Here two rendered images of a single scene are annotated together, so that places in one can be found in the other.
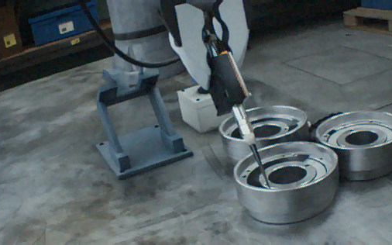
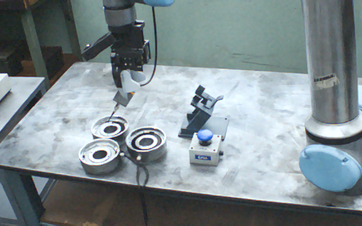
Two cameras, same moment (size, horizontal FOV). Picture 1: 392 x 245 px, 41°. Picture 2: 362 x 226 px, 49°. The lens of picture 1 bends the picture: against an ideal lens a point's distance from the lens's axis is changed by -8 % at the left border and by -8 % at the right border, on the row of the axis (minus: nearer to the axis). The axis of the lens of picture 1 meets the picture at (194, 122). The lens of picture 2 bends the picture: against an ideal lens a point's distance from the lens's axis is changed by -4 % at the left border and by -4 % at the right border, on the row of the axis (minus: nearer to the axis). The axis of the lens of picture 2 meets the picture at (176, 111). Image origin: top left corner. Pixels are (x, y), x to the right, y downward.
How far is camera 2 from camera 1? 1.44 m
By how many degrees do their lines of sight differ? 105
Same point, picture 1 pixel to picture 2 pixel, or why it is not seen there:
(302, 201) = (95, 125)
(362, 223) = (79, 140)
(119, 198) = (170, 112)
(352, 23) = not seen: outside the picture
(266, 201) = (105, 120)
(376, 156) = (85, 147)
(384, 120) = (97, 166)
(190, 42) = not seen: hidden behind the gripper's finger
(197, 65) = not seen: hidden behind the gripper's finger
